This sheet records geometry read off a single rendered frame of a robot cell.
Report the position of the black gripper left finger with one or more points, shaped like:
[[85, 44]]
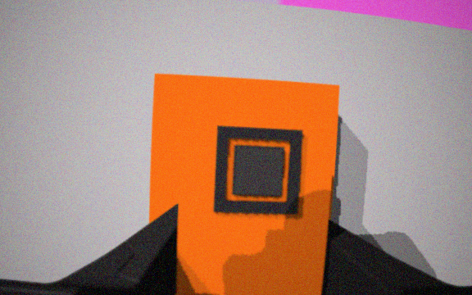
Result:
[[145, 264]]

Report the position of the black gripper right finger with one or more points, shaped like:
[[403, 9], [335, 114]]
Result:
[[353, 266]]

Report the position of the orange rectangular block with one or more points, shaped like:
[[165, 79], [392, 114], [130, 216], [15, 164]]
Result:
[[251, 164]]

